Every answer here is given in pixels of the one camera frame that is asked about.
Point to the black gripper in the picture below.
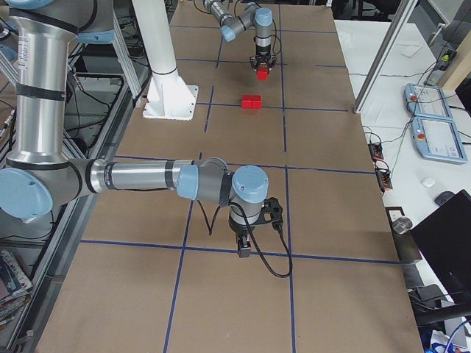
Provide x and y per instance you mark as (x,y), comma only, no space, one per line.
(239,230)
(263,51)

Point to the red block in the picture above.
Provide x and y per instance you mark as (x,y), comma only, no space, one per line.
(246,101)
(256,101)
(262,73)

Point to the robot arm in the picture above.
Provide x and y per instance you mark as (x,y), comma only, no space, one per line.
(38,175)
(254,16)

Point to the brown paper mat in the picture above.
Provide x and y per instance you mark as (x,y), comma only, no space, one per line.
(158,273)

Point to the metal cup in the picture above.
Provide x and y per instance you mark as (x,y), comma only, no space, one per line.
(402,225)

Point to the upper teach pendant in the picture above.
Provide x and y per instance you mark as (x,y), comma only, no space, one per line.
(427,101)

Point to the teach pendant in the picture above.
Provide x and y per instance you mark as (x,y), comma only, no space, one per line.
(427,101)
(437,139)

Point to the lower teach pendant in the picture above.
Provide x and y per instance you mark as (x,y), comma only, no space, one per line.
(437,139)

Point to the black monitor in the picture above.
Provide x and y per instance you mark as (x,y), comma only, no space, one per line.
(443,238)

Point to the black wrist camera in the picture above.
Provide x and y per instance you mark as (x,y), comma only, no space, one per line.
(271,213)

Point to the white camera pedestal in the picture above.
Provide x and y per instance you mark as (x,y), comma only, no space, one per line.
(168,97)

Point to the aluminium frame post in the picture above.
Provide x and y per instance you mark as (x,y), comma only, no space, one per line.
(401,18)

